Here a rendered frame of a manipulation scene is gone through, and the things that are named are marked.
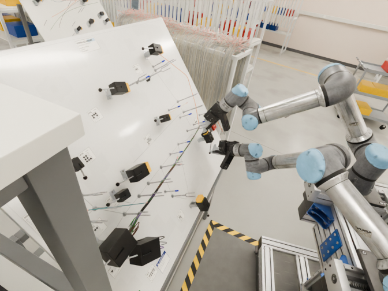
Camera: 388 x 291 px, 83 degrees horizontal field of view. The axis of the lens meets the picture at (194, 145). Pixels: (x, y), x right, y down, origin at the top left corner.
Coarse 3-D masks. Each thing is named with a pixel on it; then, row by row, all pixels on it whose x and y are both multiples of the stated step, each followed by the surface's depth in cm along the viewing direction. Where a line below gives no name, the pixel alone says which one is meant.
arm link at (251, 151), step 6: (240, 144) 119; (246, 144) 116; (252, 144) 113; (258, 144) 113; (240, 150) 117; (246, 150) 114; (252, 150) 111; (258, 150) 112; (246, 156) 115; (252, 156) 113; (258, 156) 112
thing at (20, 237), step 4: (20, 232) 92; (24, 232) 93; (12, 236) 90; (16, 236) 91; (20, 236) 91; (24, 236) 92; (28, 236) 94; (12, 240) 89; (16, 240) 89; (20, 240) 91; (24, 240) 93; (20, 244) 92
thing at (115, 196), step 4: (112, 192) 83; (116, 192) 84; (120, 192) 79; (124, 192) 80; (128, 192) 81; (112, 196) 83; (116, 196) 79; (120, 196) 78; (124, 196) 80; (128, 196) 81; (116, 200) 78; (120, 200) 79; (124, 200) 79; (108, 204) 76
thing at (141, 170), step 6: (132, 168) 83; (138, 168) 82; (144, 168) 85; (126, 174) 83; (132, 174) 82; (138, 174) 82; (144, 174) 84; (126, 180) 80; (132, 180) 83; (138, 180) 81
